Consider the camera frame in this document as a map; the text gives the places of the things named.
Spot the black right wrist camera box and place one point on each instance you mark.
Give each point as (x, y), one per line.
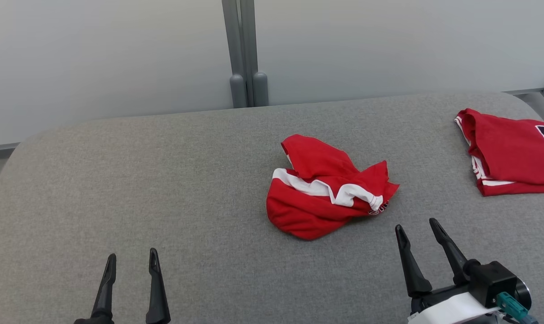
(492, 279)

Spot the red shorts with white stripe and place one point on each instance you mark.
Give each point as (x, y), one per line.
(308, 216)

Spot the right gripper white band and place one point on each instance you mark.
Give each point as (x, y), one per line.
(447, 310)

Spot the red t-shirt with white sleeves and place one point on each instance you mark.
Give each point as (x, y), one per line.
(510, 153)

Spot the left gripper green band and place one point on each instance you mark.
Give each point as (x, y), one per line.
(96, 321)

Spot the teal right camera connector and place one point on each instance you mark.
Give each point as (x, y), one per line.
(510, 306)

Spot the grey partition post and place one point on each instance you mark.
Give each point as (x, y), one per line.
(256, 67)
(235, 67)

